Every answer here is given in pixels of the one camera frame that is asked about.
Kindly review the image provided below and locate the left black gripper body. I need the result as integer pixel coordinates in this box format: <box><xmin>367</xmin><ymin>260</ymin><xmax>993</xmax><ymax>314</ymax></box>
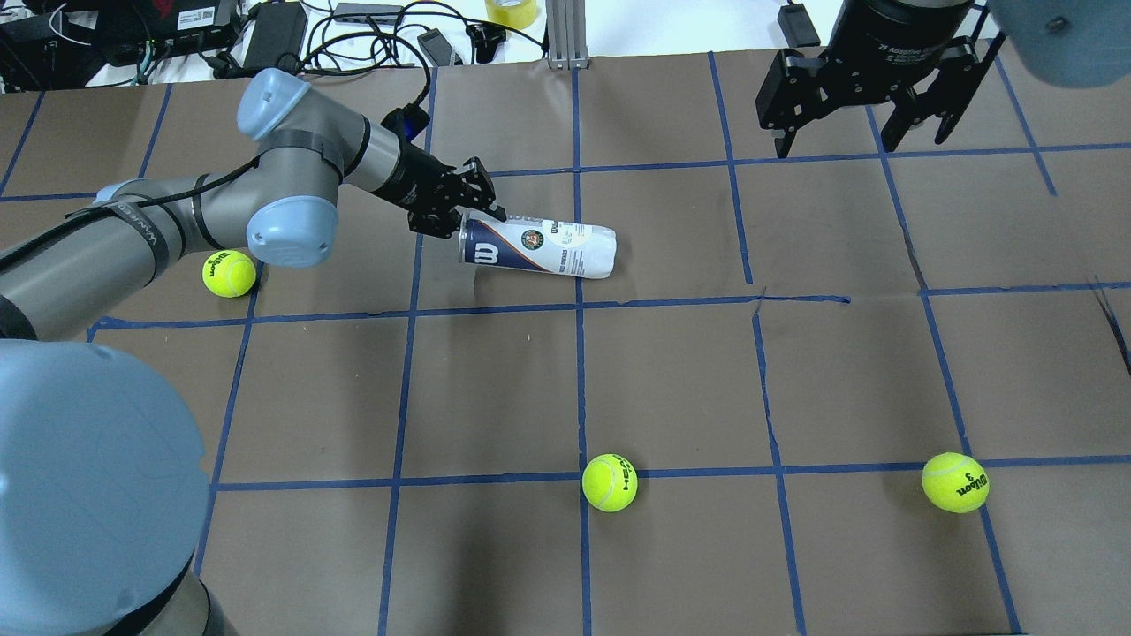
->
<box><xmin>389</xmin><ymin>146</ymin><xmax>461</xmax><ymax>222</ymax></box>

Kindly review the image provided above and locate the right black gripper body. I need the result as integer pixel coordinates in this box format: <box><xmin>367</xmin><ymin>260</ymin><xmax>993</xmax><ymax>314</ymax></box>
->
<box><xmin>759</xmin><ymin>35</ymin><xmax>1005</xmax><ymax>121</ymax></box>

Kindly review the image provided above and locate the clear tennis ball can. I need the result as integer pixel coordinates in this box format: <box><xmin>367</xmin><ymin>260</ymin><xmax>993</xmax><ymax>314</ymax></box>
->
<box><xmin>458</xmin><ymin>212</ymin><xmax>618</xmax><ymax>280</ymax></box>

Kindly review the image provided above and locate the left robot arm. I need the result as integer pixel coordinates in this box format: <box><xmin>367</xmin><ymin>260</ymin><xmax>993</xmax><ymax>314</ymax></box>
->
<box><xmin>1</xmin><ymin>69</ymin><xmax>506</xmax><ymax>635</ymax></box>

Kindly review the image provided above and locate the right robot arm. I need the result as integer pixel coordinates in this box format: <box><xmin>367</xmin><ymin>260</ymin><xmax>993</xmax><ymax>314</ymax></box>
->
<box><xmin>756</xmin><ymin>1</ymin><xmax>1130</xmax><ymax>158</ymax></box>

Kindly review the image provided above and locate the Wilson tennis ball near right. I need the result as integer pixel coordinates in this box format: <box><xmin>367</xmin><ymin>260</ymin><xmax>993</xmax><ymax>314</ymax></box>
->
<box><xmin>201</xmin><ymin>250</ymin><xmax>257</xmax><ymax>299</ymax></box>

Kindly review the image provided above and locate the Head tennis ball centre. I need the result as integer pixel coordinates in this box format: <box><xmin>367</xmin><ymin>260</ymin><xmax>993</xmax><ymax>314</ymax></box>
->
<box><xmin>581</xmin><ymin>452</ymin><xmax>639</xmax><ymax>514</ymax></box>

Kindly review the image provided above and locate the tennis ball far image-left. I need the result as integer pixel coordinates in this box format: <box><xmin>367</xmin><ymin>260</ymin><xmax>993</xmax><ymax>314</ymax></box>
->
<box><xmin>921</xmin><ymin>452</ymin><xmax>990</xmax><ymax>514</ymax></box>

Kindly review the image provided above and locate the small black adapter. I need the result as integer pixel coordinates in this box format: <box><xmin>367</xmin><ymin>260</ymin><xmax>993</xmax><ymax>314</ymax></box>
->
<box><xmin>777</xmin><ymin>1</ymin><xmax>823</xmax><ymax>49</ymax></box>

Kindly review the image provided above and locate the yellow tape roll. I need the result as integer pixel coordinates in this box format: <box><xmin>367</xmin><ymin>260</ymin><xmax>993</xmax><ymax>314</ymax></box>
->
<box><xmin>484</xmin><ymin>0</ymin><xmax>539</xmax><ymax>31</ymax></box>

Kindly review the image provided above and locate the black power adapter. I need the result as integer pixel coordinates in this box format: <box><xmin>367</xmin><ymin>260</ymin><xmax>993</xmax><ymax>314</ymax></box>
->
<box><xmin>241</xmin><ymin>3</ymin><xmax>307</xmax><ymax>77</ymax></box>

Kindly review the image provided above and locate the black electronics box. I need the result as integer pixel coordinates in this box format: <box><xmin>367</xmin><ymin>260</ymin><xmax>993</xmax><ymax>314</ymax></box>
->
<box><xmin>129</xmin><ymin>1</ymin><xmax>243</xmax><ymax>57</ymax></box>

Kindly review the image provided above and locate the black cable bundle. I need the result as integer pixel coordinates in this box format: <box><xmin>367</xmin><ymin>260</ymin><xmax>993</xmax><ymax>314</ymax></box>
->
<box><xmin>305</xmin><ymin>0</ymin><xmax>482</xmax><ymax>72</ymax></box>

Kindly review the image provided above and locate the aluminium frame post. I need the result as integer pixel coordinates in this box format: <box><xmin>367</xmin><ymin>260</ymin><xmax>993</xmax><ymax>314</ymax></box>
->
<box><xmin>544</xmin><ymin>0</ymin><xmax>592</xmax><ymax>70</ymax></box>

